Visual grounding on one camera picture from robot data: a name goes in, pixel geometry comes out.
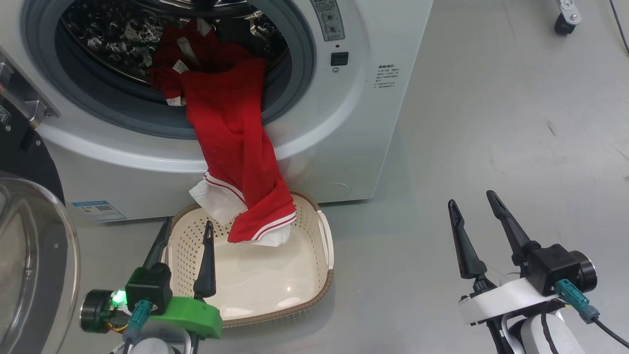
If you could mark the cream laundry basket brown rim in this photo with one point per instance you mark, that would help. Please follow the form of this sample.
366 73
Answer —
265 280

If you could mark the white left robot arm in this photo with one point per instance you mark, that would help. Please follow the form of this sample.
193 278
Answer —
157 346

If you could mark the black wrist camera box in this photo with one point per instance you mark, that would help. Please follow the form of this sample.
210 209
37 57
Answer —
147 287
553 268

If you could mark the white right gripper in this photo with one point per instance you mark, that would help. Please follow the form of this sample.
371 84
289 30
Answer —
506 300

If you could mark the grey metal frame leg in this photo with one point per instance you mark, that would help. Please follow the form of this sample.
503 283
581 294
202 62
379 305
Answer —
570 10

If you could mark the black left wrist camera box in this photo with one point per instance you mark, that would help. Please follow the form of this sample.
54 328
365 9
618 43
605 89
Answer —
147 287

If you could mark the black washer door glass bowl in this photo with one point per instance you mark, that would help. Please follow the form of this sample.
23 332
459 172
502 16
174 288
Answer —
24 162

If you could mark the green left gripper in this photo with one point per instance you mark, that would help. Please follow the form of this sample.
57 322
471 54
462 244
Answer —
196 317

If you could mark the blue energy label sticker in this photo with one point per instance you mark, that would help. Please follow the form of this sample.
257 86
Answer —
98 211

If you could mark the white front-load washing machine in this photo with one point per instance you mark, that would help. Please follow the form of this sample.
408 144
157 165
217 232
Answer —
354 123

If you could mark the red garment white trim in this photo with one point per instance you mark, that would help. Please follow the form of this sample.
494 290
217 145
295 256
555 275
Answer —
226 123

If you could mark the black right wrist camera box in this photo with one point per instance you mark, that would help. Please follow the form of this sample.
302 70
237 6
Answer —
553 268

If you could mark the black caster wheel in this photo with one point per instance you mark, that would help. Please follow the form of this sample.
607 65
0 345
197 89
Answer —
562 25

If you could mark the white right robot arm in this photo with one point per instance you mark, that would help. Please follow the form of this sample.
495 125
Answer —
535 339

